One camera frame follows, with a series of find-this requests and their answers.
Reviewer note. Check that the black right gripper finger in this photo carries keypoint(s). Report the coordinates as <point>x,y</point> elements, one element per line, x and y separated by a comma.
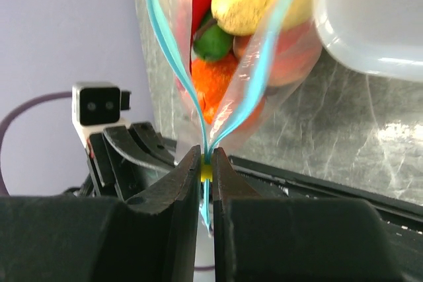
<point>261,238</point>

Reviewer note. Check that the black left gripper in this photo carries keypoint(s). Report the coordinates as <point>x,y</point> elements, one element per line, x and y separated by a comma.
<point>149,237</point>

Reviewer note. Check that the green chili pepper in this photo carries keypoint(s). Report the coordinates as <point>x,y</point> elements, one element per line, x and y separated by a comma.
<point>211,43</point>

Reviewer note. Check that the clear zip top bag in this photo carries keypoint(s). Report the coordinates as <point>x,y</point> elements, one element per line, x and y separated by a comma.
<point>248,100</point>

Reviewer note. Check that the peach with green leaf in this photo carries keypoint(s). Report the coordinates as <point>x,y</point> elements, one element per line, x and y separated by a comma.
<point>297,51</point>

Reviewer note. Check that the red chili pepper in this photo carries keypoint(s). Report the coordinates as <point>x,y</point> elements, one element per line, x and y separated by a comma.
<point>201,1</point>

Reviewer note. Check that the white plastic basket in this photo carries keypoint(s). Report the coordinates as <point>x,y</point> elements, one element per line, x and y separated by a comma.
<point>374,37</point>

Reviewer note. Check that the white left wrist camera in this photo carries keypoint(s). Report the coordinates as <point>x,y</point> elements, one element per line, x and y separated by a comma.
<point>96,106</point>

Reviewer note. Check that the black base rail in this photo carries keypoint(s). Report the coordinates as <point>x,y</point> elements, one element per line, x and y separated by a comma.
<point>402,222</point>

